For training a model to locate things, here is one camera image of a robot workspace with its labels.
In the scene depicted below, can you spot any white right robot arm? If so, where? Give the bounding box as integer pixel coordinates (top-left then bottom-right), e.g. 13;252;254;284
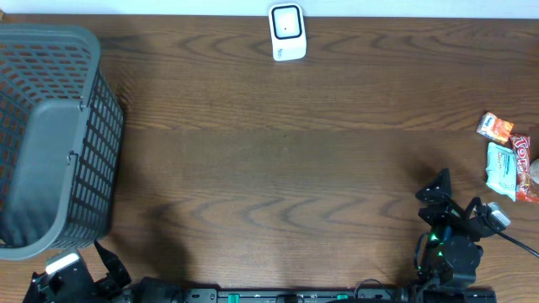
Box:
415;168;510;290

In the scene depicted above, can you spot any green lid jar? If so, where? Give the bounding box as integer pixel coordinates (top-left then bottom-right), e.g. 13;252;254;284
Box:
530;159;539;184

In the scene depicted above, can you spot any orange Kleenex tissue pack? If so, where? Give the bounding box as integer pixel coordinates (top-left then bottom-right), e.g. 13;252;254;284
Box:
477;112;514;145

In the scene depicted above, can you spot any mint tissue wipes pack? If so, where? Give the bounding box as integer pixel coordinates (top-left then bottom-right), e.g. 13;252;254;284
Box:
485;142;517;201

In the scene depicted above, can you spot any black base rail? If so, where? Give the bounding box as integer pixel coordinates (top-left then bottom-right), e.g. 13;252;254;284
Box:
119;278;498;303

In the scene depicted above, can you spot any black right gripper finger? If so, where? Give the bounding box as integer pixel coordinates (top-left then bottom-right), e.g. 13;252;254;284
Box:
463;197;483;221
415;168;452;204

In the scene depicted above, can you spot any red Top chocolate bar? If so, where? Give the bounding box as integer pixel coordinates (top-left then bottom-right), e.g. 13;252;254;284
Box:
510;134;538;203

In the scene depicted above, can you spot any grey plastic basket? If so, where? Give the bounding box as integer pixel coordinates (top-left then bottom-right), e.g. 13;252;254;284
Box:
1;24;124;261

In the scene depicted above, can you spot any white barcode scanner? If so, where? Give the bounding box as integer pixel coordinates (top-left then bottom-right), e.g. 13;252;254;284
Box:
269;3;307;61

